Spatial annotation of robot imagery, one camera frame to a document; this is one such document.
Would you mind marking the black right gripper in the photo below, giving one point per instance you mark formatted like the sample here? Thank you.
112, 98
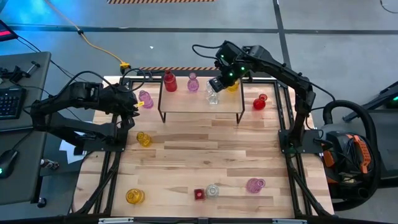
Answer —
231, 67

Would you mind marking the black keyboard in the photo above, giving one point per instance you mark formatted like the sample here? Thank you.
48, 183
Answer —
11, 102

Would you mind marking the black equipment stand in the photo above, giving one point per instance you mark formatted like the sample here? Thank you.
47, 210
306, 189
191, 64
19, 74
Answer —
381, 98

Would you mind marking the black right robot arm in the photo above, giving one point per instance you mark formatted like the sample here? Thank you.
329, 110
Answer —
280, 70

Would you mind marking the black monitor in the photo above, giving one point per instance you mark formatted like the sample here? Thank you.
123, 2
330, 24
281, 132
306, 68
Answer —
6, 33

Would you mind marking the black metal table frame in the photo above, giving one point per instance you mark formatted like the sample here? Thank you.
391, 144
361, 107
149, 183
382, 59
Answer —
155, 221

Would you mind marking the silver metal bracket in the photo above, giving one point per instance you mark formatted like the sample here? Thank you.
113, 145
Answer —
289, 221
115, 220

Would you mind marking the black computer mouse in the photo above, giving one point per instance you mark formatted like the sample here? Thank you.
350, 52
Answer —
7, 163

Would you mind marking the black orange vacuum cleaner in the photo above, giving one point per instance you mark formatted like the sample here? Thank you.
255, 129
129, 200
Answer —
362, 149

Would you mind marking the tall red glass vase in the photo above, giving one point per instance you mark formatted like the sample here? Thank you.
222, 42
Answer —
170, 82

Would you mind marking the tall pink ribbed glass vase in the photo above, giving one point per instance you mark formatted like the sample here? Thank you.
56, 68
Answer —
145, 99

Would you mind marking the faceted clear glass vase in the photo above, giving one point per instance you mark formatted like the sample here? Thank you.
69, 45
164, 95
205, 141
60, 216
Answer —
213, 98

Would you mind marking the white paper sheet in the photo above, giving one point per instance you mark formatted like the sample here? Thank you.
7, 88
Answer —
66, 151

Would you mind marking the round red glass vase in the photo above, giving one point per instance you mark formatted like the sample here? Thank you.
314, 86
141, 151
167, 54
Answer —
258, 102

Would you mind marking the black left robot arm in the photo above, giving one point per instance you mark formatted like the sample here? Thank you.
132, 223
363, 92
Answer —
84, 93

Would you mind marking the small pink glass vase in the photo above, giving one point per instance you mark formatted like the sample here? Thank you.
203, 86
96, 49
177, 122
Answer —
192, 84

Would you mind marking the square red glass vase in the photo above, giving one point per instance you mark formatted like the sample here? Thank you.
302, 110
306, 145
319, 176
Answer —
199, 194

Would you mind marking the grey desk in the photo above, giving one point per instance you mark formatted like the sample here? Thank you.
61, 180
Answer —
34, 81
28, 161

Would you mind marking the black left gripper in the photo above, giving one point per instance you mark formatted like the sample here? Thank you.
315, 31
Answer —
127, 119

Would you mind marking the dark grey mat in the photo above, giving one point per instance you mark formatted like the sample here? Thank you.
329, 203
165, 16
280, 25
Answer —
388, 146

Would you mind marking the wooden shelf with black frame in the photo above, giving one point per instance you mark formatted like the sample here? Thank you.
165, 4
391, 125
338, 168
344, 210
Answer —
186, 102

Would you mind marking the round pink glass vase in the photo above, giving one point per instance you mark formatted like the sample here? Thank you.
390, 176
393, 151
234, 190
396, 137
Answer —
255, 185

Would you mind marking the black hazard striped mat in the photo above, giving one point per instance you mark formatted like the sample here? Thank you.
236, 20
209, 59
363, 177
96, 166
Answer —
174, 68

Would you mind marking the black caster wheel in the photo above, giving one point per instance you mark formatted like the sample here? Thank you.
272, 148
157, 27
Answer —
42, 202

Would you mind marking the black desk clamp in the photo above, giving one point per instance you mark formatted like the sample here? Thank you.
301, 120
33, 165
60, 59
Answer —
15, 74

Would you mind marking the round clear glass vase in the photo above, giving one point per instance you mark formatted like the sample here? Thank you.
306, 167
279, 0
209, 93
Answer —
207, 85
212, 190

